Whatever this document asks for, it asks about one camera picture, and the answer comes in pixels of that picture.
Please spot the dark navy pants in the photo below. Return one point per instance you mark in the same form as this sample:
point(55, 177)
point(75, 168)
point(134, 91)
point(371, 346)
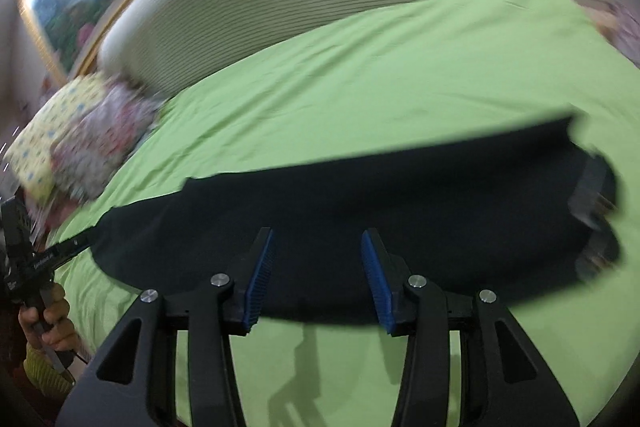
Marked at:
point(350, 227)

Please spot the floral printed cloth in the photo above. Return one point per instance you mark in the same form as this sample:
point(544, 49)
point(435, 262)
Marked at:
point(622, 29)

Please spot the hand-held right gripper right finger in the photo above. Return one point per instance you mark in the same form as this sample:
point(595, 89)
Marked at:
point(376, 279)

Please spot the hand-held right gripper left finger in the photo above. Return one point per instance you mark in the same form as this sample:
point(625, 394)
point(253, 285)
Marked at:
point(258, 279)

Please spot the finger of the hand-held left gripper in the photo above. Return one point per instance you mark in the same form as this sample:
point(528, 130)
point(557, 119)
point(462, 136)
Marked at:
point(67, 248)

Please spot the yellow dotted pillow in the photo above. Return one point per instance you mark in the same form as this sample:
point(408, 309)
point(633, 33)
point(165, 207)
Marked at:
point(45, 132)

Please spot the green bed sheet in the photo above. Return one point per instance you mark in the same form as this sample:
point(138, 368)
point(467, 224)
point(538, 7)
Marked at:
point(380, 77)

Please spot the pink floral pillow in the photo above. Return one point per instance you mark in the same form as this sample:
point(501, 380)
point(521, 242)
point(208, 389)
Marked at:
point(100, 142)

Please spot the person's left forearm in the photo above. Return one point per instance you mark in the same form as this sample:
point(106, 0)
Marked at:
point(45, 372)

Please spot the person's left hand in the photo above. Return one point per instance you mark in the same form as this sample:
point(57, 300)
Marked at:
point(57, 319)

